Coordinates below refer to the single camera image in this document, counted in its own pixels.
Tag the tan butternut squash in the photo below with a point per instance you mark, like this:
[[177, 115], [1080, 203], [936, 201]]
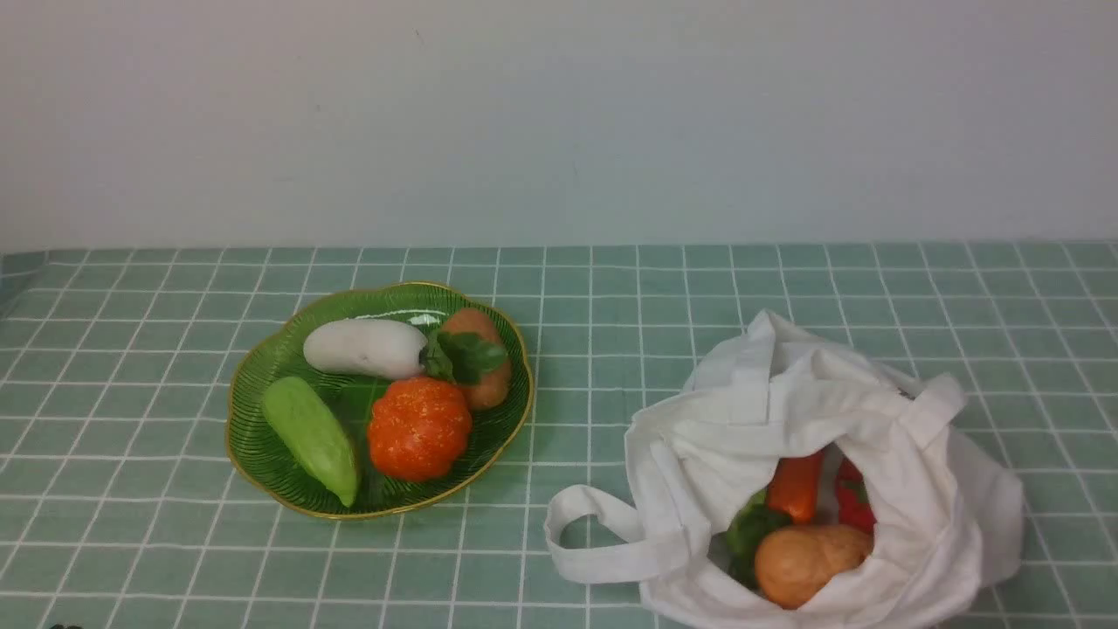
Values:
[[795, 563]]

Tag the white cloth tote bag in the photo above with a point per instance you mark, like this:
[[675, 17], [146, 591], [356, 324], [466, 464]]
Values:
[[950, 520]]

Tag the green vegetable in bag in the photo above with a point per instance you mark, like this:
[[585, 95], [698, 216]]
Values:
[[750, 525]]

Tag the brown potato on plate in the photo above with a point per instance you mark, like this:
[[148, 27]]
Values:
[[489, 393]]

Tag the orange pumpkin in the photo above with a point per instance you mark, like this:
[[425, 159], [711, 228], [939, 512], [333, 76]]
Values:
[[419, 427]]

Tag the green glass plate gold rim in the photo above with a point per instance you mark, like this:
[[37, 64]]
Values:
[[260, 456]]

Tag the white radish with green leaves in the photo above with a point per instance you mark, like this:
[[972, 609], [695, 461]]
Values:
[[395, 351]]

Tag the orange carrot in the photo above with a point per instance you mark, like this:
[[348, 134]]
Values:
[[793, 488]]

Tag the red pepper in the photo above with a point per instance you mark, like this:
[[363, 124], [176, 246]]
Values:
[[854, 507]]

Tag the green checkered tablecloth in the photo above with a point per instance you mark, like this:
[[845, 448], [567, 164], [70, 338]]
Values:
[[121, 509]]

